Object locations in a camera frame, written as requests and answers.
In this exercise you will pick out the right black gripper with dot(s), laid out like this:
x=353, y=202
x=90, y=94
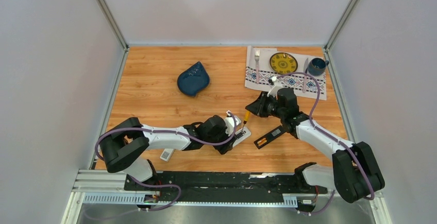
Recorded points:
x=257, y=107

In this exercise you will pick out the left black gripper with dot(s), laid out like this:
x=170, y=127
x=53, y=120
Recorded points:
x=224, y=148

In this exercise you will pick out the yellow handled screwdriver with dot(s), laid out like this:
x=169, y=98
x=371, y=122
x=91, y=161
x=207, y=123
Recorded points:
x=246, y=118

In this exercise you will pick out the white remote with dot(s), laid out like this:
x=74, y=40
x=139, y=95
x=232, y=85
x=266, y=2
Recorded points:
x=167, y=154
x=241, y=135

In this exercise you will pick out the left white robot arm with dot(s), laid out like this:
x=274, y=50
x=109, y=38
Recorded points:
x=121, y=147

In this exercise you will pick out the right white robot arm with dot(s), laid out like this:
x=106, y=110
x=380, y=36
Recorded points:
x=354, y=174

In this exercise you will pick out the patterned white placemat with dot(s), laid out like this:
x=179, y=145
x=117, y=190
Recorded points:
x=294, y=81

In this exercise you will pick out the yellow patterned plate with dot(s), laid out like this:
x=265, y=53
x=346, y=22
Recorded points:
x=283, y=63

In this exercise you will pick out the silver knife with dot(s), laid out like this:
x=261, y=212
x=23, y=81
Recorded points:
x=304, y=83

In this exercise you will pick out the silver fork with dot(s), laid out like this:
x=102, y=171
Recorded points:
x=257, y=58

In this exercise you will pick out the dark blue mug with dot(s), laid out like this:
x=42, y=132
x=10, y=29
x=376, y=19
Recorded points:
x=317, y=66

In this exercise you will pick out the blue leaf-shaped dish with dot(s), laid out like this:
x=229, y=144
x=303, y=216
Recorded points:
x=193, y=80

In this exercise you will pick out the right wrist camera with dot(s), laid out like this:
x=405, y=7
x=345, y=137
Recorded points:
x=275, y=85

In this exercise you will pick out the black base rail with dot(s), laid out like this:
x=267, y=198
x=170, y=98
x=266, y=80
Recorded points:
x=202, y=186

